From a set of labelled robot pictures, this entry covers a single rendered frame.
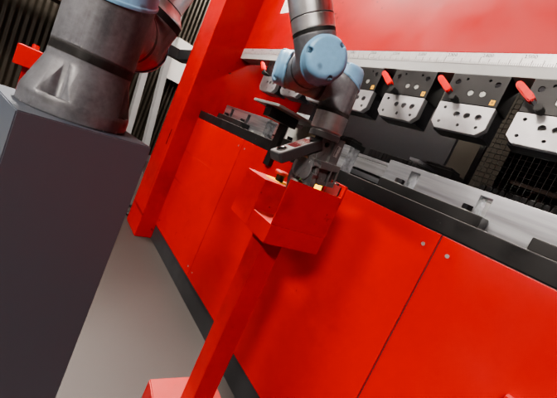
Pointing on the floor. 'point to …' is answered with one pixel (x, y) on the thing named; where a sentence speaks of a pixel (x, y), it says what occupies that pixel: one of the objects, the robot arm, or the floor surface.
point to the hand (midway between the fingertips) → (288, 211)
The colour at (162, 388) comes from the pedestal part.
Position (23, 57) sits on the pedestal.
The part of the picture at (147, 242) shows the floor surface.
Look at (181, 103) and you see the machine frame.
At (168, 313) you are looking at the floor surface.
